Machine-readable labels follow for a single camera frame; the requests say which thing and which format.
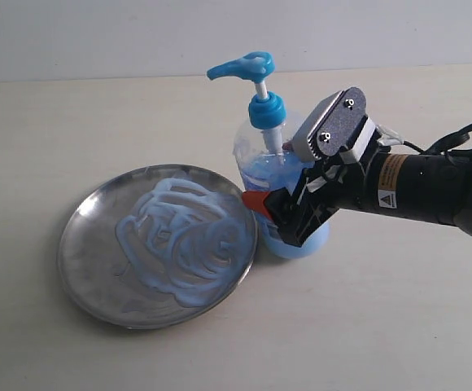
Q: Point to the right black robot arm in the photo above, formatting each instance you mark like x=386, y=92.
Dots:
x=434, y=188

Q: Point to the round steel plate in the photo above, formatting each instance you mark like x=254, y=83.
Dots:
x=95, y=272

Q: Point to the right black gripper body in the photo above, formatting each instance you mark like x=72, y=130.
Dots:
x=325, y=187

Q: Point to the blue soap smear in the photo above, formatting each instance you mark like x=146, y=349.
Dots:
x=185, y=240

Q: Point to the blue pump lotion bottle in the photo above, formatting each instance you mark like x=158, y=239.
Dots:
x=262, y=162

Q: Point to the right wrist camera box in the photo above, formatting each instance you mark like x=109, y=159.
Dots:
x=337, y=126

